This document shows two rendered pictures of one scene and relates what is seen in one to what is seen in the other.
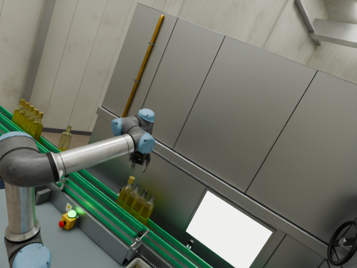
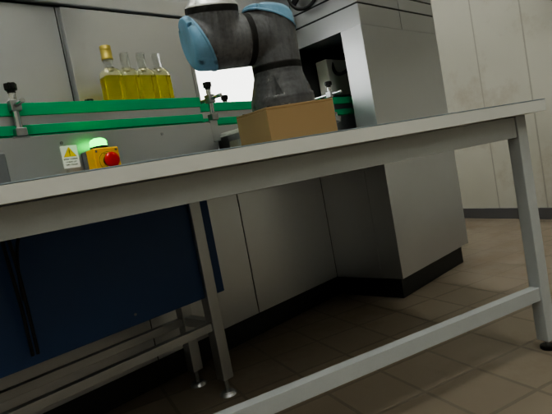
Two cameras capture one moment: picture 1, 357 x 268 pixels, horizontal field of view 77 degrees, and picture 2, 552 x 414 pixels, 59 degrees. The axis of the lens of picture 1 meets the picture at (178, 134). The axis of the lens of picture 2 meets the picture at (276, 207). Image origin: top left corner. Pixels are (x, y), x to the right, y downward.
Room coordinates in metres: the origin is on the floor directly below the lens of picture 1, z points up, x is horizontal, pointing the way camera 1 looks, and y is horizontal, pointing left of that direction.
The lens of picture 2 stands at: (0.17, 1.35, 0.69)
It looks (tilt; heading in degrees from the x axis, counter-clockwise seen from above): 4 degrees down; 296
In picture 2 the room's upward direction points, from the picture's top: 10 degrees counter-clockwise
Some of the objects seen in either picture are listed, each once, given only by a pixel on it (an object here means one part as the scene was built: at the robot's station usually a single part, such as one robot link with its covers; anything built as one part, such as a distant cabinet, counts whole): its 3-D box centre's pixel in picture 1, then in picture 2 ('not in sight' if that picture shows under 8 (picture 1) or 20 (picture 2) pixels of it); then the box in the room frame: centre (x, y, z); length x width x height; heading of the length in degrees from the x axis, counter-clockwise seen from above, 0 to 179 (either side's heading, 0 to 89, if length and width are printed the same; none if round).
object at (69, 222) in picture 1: (69, 220); (103, 163); (1.12, 0.38, 0.79); 0.07 x 0.07 x 0.07; 71
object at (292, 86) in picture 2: not in sight; (280, 86); (0.63, 0.28, 0.88); 0.15 x 0.15 x 0.10
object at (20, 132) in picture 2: (60, 183); (18, 108); (1.20, 0.53, 0.94); 0.07 x 0.04 x 0.13; 161
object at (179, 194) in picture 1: (192, 207); (184, 64); (1.24, -0.27, 1.15); 0.90 x 0.03 x 0.34; 71
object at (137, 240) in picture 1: (139, 239); (205, 103); (1.04, -0.05, 0.95); 0.17 x 0.03 x 0.12; 161
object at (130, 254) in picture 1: (134, 250); (207, 133); (1.06, -0.05, 0.85); 0.09 x 0.04 x 0.07; 161
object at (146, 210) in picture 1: (143, 216); (163, 100); (1.19, -0.02, 0.99); 0.06 x 0.06 x 0.21; 72
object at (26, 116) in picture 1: (27, 122); not in sight; (1.58, 1.10, 1.02); 0.06 x 0.06 x 0.28; 71
